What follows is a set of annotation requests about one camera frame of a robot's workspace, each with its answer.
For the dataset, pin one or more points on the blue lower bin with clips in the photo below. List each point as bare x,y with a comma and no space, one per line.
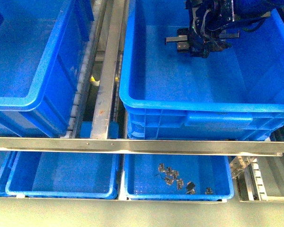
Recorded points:
210,174

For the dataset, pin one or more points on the pile of small black clips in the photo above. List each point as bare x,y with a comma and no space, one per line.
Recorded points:
170,176

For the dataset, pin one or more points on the blue right upper bin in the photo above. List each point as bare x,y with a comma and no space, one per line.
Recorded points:
237,94

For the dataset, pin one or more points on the blue middle upper bin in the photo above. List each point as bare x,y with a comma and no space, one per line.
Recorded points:
42,45

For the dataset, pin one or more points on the blue lower middle bin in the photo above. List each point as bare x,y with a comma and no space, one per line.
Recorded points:
64,175

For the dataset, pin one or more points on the metal shelf rack frame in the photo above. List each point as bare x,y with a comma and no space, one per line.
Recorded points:
245,168

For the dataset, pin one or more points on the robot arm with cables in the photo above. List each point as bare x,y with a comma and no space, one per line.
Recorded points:
209,21

